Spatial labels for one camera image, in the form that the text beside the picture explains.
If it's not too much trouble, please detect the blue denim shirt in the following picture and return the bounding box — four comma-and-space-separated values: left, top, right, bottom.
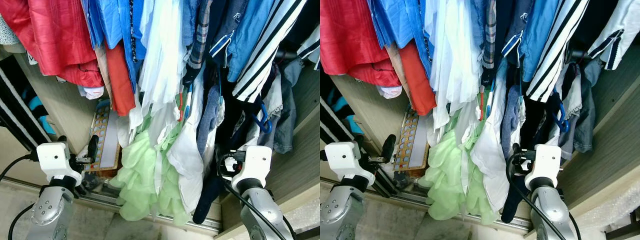
210, 0, 276, 84
502, 0, 569, 84

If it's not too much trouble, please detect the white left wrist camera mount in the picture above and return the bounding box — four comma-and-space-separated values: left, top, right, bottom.
36, 142, 84, 187
324, 141, 376, 187

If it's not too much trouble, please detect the white sheer garment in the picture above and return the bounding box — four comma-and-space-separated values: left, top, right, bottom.
424, 0, 484, 132
137, 0, 189, 117

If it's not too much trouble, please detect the white navy trimmed garment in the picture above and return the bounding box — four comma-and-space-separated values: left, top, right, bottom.
587, 0, 640, 71
297, 25, 321, 64

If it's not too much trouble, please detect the plain white garment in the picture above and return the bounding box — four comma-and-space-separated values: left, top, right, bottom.
470, 75, 526, 214
165, 75, 226, 216

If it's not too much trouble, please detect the red garment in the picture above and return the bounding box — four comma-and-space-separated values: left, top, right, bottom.
320, 0, 415, 87
0, 0, 105, 89

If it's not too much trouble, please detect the bright blue garment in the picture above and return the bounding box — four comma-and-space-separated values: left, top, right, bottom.
81, 0, 149, 94
370, 0, 436, 79

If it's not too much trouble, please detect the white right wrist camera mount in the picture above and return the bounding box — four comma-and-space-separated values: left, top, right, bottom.
230, 145, 274, 194
523, 144, 564, 191

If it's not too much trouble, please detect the orange garment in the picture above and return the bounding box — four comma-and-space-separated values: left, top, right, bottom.
397, 40, 438, 117
103, 42, 137, 117

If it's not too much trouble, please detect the white lace garment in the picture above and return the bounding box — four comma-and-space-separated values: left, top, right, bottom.
550, 75, 584, 149
245, 75, 285, 151

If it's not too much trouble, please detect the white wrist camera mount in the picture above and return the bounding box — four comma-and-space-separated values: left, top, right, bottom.
230, 145, 274, 194
36, 142, 84, 187
523, 144, 564, 191
324, 141, 376, 187

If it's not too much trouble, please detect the small pink white cloth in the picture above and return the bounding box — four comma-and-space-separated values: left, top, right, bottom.
377, 84, 404, 100
80, 85, 105, 100

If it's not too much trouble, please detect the blue plastic hook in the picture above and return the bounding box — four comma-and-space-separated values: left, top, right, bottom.
251, 102, 274, 135
552, 92, 571, 134

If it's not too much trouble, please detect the white black striped garment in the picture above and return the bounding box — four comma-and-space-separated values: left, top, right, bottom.
526, 0, 606, 104
232, 0, 307, 104

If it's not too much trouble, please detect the metal wardrobe floor rail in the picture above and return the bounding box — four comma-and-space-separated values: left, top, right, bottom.
372, 180, 534, 232
0, 175, 224, 232

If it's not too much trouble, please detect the colourful dotted game board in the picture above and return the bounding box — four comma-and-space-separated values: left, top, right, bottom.
90, 102, 124, 174
392, 107, 429, 174

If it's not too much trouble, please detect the bubble wrap sheet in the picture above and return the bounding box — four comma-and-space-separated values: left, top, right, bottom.
570, 192, 640, 232
279, 197, 321, 236

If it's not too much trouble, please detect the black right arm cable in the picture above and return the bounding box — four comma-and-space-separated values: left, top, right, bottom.
216, 151, 296, 240
505, 151, 582, 240

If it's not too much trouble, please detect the plaid shirt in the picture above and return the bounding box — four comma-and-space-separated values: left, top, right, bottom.
187, 0, 214, 72
482, 0, 499, 72

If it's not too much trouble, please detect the slate blue knit garment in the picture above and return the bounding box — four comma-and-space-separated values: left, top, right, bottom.
501, 85, 526, 161
196, 82, 225, 159

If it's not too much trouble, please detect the light green garment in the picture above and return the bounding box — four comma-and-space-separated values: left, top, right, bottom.
109, 117, 194, 226
419, 119, 501, 226

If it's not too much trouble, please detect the dark navy garment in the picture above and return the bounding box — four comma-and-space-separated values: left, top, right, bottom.
192, 60, 261, 225
500, 65, 556, 224

